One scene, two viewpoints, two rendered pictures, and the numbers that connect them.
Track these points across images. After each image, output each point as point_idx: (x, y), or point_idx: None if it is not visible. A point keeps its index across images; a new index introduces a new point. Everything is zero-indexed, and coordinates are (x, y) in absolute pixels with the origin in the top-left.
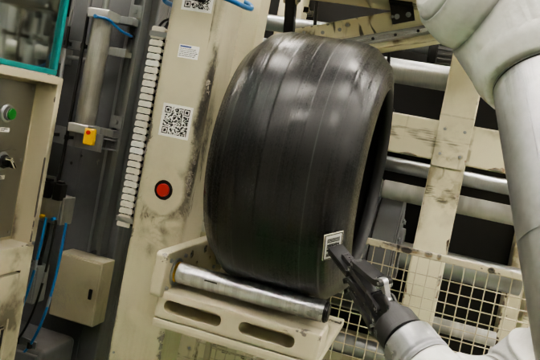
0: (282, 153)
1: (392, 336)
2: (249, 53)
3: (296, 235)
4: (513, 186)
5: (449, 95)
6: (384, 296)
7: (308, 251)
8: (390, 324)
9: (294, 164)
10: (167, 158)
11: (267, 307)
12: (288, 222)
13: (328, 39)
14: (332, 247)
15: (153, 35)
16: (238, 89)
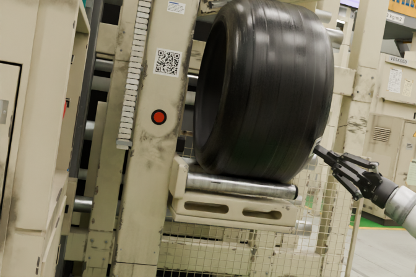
0: (293, 85)
1: (394, 196)
2: (237, 11)
3: (298, 141)
4: None
5: None
6: (376, 174)
7: (302, 152)
8: (387, 190)
9: (301, 93)
10: (161, 92)
11: (255, 195)
12: (294, 133)
13: (284, 3)
14: (316, 147)
15: None
16: (252, 39)
